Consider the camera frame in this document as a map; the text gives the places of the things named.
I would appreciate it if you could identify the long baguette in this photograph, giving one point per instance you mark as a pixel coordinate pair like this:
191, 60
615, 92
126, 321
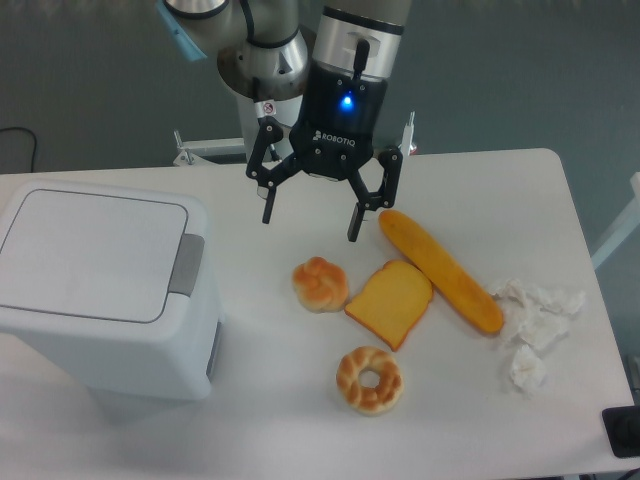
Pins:
455, 284

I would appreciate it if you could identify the knotted round bread roll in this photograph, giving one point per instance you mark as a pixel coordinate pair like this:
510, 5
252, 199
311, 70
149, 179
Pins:
320, 286

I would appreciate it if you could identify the large crumpled white tissue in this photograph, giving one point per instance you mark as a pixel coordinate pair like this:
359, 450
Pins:
534, 315

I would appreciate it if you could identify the white table clamp bracket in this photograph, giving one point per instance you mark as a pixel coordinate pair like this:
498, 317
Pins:
407, 145

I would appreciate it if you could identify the white push-top trash can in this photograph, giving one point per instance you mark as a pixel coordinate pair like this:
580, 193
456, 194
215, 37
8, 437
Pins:
116, 286

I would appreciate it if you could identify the small crumpled white tissue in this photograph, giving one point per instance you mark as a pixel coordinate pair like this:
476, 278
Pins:
527, 371

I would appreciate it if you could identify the braided ring bread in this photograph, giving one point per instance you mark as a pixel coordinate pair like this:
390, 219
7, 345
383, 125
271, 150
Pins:
370, 380

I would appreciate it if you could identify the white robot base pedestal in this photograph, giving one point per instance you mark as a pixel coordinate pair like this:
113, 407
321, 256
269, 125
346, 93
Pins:
229, 150

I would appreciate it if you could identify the black device at table edge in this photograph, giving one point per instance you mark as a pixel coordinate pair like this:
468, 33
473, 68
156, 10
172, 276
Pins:
622, 429

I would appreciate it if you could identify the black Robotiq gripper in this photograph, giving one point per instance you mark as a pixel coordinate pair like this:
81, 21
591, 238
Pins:
332, 138

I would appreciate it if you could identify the white frame post right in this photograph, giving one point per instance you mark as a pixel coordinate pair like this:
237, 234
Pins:
625, 223

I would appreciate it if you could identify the toast bread slice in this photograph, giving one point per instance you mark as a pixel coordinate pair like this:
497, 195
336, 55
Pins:
392, 302

